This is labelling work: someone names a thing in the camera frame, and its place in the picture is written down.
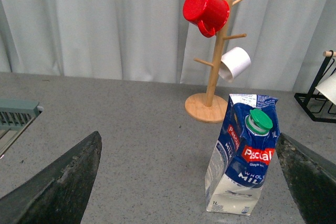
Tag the blue white milk carton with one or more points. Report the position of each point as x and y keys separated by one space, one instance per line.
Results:
x=242 y=154

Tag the white curtain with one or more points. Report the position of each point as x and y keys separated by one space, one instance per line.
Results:
x=149 y=40

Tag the small white cup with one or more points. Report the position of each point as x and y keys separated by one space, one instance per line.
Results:
x=233 y=63

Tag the white ribbed mug on rack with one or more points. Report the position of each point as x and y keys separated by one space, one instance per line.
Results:
x=328 y=88

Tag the wooden mug tree stand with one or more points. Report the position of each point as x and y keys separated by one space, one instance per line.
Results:
x=208 y=107

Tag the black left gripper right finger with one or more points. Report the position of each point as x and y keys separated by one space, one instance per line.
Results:
x=310 y=179

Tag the grey-green dish rack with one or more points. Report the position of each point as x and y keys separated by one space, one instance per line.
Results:
x=16 y=117

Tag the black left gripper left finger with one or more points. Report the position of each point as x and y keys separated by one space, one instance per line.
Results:
x=60 y=192

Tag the red mug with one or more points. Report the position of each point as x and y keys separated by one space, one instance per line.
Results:
x=209 y=16

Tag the black wire mug rack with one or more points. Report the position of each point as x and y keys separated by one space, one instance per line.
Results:
x=316 y=105

